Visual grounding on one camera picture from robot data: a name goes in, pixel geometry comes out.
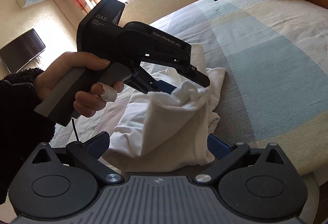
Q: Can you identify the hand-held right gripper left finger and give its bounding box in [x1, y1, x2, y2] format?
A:
[31, 131, 125, 186]

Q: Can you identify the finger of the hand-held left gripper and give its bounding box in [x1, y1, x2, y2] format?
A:
[175, 58, 211, 88]
[125, 66, 180, 95]

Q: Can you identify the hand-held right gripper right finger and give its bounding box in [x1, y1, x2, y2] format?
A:
[193, 134, 293, 186]

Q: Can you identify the white printed long-sleeve shirt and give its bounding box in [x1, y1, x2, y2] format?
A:
[102, 43, 227, 173]

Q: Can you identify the person's left forearm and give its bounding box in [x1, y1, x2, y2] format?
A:
[0, 67, 55, 205]

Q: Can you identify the person's left hand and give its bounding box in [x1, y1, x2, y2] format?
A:
[33, 52, 125, 117]

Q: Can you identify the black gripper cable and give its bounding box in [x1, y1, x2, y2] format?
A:
[71, 118, 80, 143]

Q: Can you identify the black wall television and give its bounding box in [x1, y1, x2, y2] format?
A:
[0, 29, 46, 74]

